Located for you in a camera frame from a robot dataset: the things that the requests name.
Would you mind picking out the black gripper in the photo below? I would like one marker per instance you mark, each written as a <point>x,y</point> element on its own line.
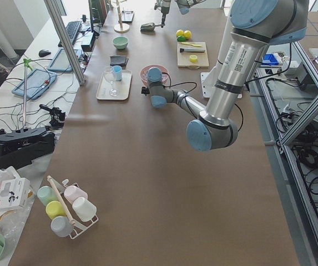
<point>163,11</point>

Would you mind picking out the metal ice scoop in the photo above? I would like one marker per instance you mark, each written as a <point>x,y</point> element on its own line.
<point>150,27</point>

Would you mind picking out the light blue cup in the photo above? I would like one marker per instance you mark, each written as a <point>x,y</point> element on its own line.
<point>117,72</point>

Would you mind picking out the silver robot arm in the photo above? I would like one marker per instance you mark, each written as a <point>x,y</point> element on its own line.
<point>251,27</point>
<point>183,5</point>

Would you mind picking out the wooden cup tree stand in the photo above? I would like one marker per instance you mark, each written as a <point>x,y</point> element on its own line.
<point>120,27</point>

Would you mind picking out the white cup rack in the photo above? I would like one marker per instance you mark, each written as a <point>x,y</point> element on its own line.
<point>71,219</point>

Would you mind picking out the lower yellow lemon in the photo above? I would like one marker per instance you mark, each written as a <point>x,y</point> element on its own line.
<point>179,32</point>

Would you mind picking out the yellow lemon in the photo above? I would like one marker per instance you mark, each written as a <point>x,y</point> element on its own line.
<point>179,32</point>
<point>187,34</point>

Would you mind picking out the green lime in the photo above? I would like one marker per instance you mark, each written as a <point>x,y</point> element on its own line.
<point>181,38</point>

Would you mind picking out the upper yellow lemon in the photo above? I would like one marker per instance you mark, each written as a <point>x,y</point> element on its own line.
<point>187,34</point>

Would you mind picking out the black glass tray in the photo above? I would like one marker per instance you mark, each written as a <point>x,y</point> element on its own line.
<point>127,16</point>

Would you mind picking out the steel muddler black tip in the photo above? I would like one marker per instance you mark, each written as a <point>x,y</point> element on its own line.
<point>187,50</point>

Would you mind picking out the yellow plastic knife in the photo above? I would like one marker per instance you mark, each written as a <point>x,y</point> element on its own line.
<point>191,44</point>

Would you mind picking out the bamboo cutting board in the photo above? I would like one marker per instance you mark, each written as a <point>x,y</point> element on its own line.
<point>183,58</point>

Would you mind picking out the light green bowl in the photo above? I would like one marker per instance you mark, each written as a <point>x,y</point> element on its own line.
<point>120,42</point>

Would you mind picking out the half lemon slice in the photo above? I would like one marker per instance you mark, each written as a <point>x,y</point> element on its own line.
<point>193,58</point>

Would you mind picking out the pink bowl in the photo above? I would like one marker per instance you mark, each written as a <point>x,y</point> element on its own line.
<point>162,68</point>

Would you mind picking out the black monitor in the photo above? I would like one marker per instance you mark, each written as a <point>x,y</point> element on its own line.
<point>98,13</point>

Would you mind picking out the grey folded cloth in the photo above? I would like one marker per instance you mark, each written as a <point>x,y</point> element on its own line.
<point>118,60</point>

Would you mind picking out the clear wine glass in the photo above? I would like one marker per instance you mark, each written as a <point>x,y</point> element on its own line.
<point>109,77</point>

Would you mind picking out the black keyboard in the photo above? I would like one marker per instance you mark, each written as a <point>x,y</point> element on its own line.
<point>73,29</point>

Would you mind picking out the cream serving tray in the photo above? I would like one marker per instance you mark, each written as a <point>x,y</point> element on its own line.
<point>123,87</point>

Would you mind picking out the blue parts bin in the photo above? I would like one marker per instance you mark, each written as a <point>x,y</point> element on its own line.
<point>272,59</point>

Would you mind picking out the blue teach pendant far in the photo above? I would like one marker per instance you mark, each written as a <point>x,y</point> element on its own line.
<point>60,62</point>

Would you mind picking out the blue teach pendant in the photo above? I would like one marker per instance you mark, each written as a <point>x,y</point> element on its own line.
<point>38,81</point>
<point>60,62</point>

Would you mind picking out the black computer mouse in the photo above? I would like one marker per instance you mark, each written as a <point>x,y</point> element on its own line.
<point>44,52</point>

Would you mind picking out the blue teach pendant near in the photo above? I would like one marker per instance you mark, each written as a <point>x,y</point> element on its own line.
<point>38,81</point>

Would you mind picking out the grey power box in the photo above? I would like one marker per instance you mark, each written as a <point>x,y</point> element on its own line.
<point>298,71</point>

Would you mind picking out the white product box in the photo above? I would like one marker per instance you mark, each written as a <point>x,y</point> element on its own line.
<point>14,194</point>

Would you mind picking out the aluminium frame post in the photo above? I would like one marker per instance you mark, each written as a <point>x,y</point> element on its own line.
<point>56,18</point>

